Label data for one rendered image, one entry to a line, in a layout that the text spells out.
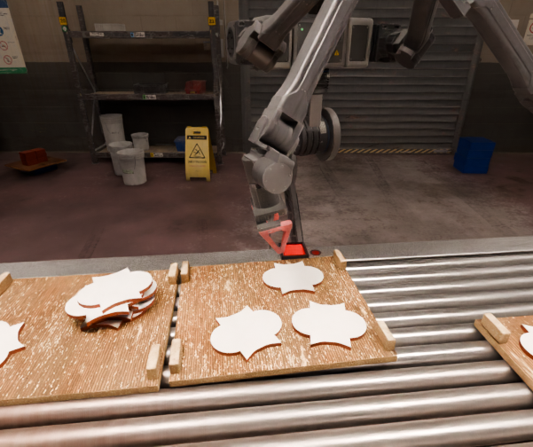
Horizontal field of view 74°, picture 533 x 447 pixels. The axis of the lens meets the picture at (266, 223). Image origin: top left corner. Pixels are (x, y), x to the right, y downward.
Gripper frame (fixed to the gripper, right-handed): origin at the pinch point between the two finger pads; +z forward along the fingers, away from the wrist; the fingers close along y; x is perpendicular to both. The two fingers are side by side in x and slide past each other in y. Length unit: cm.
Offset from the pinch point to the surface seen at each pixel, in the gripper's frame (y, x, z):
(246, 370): 23.9, -11.9, 10.1
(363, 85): -431, 191, 47
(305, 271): -2.7, 5.2, 12.7
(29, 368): 18, -48, 2
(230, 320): 12.0, -13.6, 8.6
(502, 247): -11, 65, 29
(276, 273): -2.9, -1.8, 11.1
